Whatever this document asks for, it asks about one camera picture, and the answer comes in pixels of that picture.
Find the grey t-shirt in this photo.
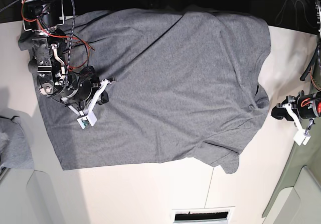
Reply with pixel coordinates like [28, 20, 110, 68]
[17, 5, 272, 175]

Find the table cable slot grommet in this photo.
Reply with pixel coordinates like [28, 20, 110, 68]
[171, 206, 235, 224]

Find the grey bin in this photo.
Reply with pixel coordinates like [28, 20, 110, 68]
[260, 166, 321, 224]
[1, 169, 53, 223]

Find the grey shirt pile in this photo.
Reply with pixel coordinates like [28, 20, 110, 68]
[1, 116, 34, 169]

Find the orange cable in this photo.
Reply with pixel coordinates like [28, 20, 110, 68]
[21, 0, 96, 73]

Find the grey bin left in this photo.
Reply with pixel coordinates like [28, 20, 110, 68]
[1, 169, 53, 223]

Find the grey bin right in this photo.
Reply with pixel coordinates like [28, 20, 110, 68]
[260, 166, 321, 224]

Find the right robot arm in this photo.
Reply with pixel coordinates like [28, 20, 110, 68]
[21, 0, 110, 113]

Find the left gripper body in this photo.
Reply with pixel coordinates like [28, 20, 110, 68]
[287, 90, 320, 120]

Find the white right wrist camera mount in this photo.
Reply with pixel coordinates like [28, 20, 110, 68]
[77, 78, 115, 129]

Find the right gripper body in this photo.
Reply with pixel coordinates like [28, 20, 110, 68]
[37, 66, 101, 111]

